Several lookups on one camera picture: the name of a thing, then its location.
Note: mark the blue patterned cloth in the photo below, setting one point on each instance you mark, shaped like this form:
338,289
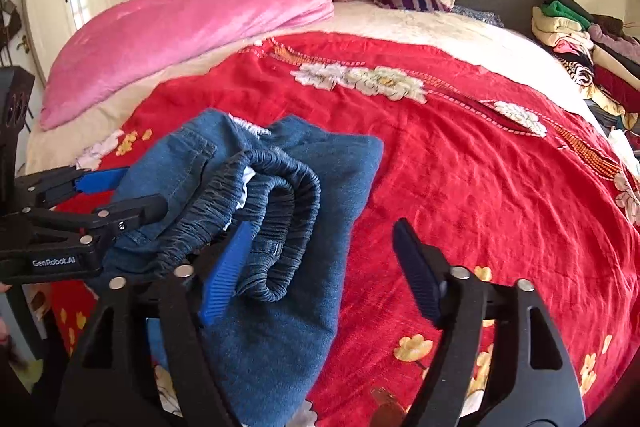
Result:
475,16

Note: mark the cream bed sheet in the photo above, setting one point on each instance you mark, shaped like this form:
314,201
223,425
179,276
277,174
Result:
400,27

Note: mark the yellow-green cloth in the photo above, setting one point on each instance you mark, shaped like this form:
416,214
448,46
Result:
35,372

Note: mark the red floral blanket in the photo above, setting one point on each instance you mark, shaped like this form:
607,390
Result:
475,207

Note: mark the pile of folded clothes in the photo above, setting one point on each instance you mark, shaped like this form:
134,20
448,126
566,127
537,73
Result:
595,52

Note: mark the blue pants with lace trim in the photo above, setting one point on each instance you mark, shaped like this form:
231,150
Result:
300,307

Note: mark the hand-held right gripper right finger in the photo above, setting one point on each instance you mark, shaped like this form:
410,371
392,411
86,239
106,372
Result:
417,272

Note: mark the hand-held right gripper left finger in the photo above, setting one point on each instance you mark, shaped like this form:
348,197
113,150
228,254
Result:
225,282

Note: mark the pink quilt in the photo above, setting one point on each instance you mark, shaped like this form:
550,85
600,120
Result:
175,37

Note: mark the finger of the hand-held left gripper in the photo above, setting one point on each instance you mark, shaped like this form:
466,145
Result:
135,212
100,179

